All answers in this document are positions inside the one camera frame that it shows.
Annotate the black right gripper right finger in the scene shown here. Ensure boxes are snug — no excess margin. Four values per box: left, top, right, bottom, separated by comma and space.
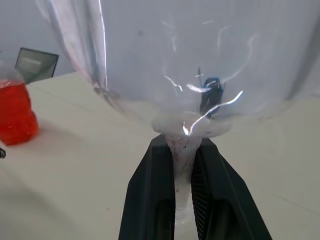
190, 137, 273, 240

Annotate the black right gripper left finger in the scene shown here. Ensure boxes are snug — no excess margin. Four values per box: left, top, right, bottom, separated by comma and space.
118, 137, 176, 240

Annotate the clear wine glass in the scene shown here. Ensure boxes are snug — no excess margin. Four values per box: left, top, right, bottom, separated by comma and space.
34, 0, 320, 221

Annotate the bottle with red liquid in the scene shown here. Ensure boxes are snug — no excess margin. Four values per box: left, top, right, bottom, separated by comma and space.
0, 57, 40, 147

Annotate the dark laptop screen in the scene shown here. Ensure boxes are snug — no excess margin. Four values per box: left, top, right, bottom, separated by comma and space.
14, 46, 60, 85

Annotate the black cylindrical device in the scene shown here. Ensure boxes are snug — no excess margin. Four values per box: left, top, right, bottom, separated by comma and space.
199, 77, 225, 119

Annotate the thin black pen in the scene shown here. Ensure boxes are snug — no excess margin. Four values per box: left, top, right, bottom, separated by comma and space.
195, 65, 204, 86

